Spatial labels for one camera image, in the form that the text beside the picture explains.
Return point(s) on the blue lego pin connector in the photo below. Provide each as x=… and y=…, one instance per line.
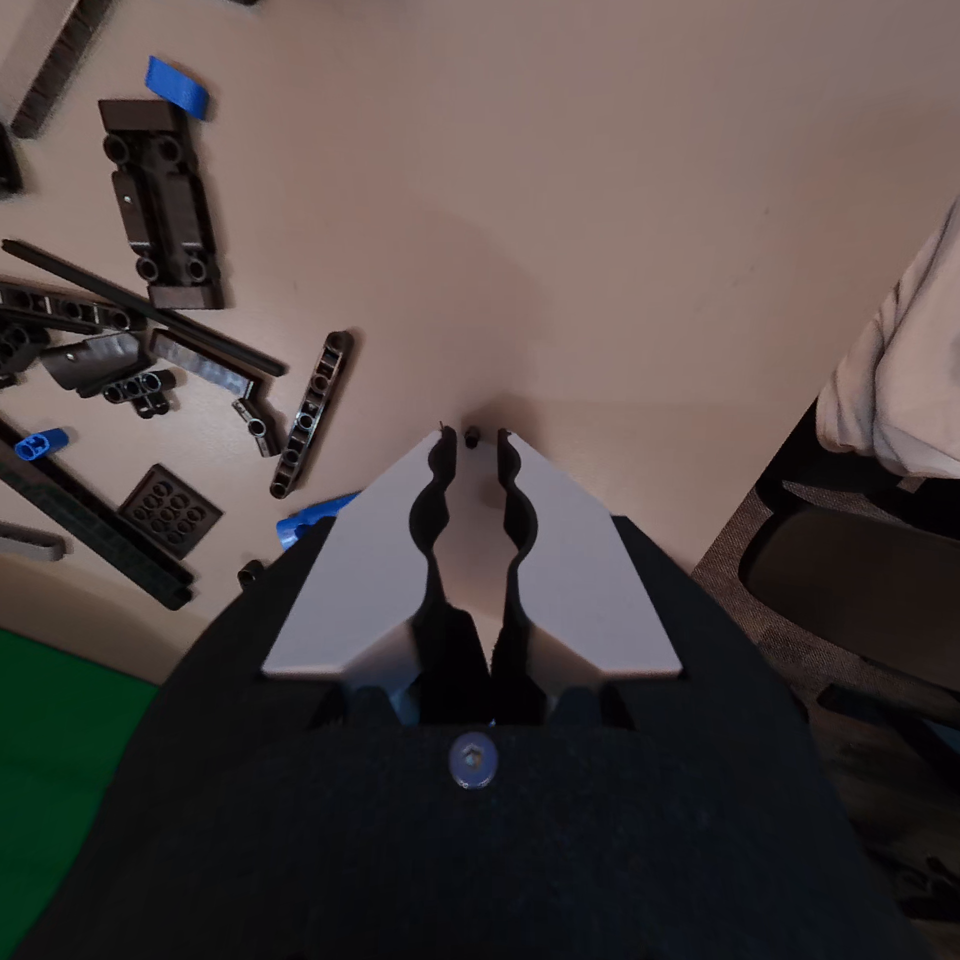
x=41, y=444

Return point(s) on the blue flat lego tile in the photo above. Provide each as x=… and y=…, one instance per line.
x=176, y=86

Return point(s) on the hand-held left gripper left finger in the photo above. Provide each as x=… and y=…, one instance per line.
x=345, y=592

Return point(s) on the black office chair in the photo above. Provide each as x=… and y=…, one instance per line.
x=847, y=585

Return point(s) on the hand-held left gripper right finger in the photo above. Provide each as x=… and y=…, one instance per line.
x=600, y=592

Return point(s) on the green plastic bin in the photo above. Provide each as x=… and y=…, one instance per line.
x=52, y=750

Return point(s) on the spread of black lego beams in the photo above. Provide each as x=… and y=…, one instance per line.
x=161, y=210

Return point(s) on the person's white shirt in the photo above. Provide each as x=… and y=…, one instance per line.
x=900, y=405

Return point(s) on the blue curved lego panel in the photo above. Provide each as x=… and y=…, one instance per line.
x=307, y=525

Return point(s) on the grey lego liftarm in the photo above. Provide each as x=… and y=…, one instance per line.
x=45, y=550

